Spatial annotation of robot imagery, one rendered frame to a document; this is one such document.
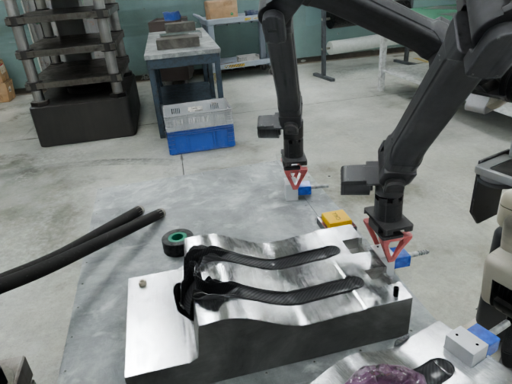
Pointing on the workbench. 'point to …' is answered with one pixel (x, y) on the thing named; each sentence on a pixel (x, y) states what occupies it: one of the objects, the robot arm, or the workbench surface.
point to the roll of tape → (175, 241)
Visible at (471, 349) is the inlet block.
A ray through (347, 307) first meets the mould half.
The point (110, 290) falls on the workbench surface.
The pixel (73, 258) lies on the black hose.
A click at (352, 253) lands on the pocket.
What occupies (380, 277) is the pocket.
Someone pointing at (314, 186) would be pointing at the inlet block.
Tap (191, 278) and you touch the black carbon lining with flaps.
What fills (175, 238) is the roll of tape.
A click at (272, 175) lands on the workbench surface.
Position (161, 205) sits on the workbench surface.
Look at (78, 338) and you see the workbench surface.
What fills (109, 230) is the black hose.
